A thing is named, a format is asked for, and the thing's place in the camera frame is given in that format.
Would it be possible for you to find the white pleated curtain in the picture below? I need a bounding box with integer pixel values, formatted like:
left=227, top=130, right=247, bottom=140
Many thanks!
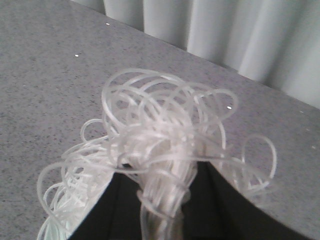
left=81, top=0, right=320, bottom=107

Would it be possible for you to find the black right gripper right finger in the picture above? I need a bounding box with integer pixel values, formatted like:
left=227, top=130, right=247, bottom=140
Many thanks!
left=182, top=162, right=305, bottom=240

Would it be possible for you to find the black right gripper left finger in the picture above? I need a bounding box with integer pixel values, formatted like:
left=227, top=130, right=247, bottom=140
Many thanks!
left=69, top=173, right=142, bottom=240

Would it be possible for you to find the white vermicelli noodle bundle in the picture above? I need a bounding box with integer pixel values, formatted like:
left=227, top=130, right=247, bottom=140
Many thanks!
left=40, top=68, right=277, bottom=240

